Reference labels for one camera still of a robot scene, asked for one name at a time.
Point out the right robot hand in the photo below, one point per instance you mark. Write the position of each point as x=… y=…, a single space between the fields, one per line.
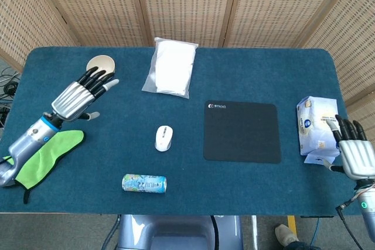
x=359 y=156

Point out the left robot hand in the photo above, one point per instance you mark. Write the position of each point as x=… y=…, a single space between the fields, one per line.
x=71 y=100

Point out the white computer mouse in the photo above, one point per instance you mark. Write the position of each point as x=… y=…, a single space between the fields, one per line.
x=164 y=138

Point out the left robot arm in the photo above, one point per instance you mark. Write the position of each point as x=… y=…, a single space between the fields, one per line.
x=29 y=138

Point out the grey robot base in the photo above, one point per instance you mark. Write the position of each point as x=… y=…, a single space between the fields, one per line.
x=175 y=232

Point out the black mouse pad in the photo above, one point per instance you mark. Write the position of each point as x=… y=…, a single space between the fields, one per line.
x=241 y=133

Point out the beige bowl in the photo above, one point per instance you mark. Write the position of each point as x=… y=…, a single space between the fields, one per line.
x=101 y=62

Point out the white tissue pack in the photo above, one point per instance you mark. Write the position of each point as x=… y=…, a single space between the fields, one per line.
x=315 y=121

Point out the woven bamboo screen panel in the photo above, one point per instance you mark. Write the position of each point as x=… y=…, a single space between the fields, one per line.
x=23 y=21
x=93 y=7
x=351 y=42
x=287 y=7
x=187 y=1

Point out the teal table cover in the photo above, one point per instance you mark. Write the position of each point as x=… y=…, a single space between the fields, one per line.
x=175 y=109

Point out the clear bag of white powder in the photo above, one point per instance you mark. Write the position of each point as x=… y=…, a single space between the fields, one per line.
x=171 y=68

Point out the dark trouser leg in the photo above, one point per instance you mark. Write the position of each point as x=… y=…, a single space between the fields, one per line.
x=301 y=245

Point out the beige shoe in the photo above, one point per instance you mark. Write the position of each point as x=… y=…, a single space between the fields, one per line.
x=285 y=234

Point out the light blue drink can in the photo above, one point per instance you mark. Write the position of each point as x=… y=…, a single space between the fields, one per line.
x=143 y=184

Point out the white table leg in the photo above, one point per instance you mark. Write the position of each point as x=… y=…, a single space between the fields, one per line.
x=254 y=232

